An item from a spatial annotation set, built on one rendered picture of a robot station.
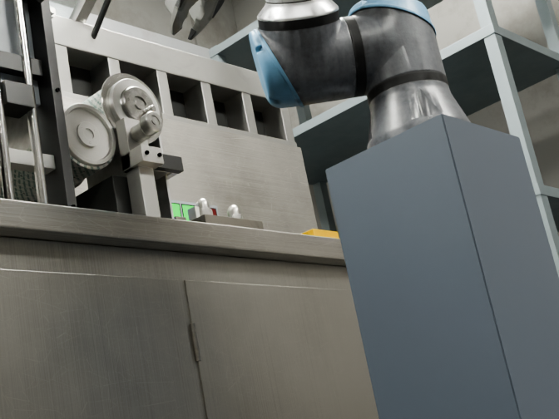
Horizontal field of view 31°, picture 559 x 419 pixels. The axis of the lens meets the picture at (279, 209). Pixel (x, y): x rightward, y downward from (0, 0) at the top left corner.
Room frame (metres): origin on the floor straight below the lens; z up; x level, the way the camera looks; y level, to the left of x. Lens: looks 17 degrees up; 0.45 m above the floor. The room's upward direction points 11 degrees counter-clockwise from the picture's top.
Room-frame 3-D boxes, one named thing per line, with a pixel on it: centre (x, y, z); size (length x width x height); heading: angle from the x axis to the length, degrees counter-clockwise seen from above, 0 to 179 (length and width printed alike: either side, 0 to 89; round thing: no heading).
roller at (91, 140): (1.75, 0.41, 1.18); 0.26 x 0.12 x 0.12; 50
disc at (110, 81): (1.76, 0.24, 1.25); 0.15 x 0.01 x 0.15; 140
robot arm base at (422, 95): (1.33, -0.21, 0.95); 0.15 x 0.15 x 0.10
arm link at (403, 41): (1.33, -0.21, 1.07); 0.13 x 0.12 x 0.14; 96
